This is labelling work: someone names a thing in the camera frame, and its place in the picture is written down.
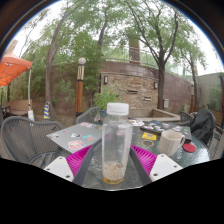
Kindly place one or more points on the grey wall box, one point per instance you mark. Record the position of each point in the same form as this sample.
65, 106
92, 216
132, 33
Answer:
166, 103

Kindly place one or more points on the white sticker sheet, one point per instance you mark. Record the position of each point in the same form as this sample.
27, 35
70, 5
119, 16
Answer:
136, 123

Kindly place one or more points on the flat round red coaster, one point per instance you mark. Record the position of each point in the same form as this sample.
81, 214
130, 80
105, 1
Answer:
189, 148

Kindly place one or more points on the blue yellow striped cone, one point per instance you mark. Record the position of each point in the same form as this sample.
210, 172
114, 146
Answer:
46, 110

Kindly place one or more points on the black wall lantern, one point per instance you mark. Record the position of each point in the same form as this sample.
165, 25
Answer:
105, 79
155, 85

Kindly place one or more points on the yellow card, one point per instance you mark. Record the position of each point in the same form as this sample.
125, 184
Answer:
149, 136

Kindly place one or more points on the clear plastic bottle white cap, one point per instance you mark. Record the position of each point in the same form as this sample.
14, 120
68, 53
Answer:
116, 140

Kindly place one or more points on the leaning slender tree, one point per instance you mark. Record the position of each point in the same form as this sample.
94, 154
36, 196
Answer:
50, 83

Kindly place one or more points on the forked-trunk tree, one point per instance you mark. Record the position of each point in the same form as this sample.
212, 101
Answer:
161, 93

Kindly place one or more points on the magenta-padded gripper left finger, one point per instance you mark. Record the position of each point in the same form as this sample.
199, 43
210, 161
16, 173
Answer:
75, 165

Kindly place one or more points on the wooden lamp post with globe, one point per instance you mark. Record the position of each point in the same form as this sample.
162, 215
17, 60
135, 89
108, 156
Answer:
79, 93
192, 100

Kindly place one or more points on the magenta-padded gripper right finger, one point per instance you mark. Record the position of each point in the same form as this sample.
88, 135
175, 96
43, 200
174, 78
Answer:
148, 163

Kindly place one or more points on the white ribbed mug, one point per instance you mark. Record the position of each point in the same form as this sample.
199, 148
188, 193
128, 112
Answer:
170, 143

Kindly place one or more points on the grey wicker chair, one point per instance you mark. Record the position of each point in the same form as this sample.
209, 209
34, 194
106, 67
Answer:
23, 140
216, 140
186, 117
87, 116

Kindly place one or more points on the potted green plant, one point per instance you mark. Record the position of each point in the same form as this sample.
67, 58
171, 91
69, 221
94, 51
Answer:
105, 98

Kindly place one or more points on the black laptop with stickers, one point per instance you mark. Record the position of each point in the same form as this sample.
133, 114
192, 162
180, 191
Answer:
156, 128

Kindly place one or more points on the orange patio umbrella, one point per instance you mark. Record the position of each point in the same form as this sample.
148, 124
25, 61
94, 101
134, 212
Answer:
13, 68

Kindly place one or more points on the silver laptop with stickers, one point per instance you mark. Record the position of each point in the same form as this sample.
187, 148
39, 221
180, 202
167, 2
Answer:
71, 136

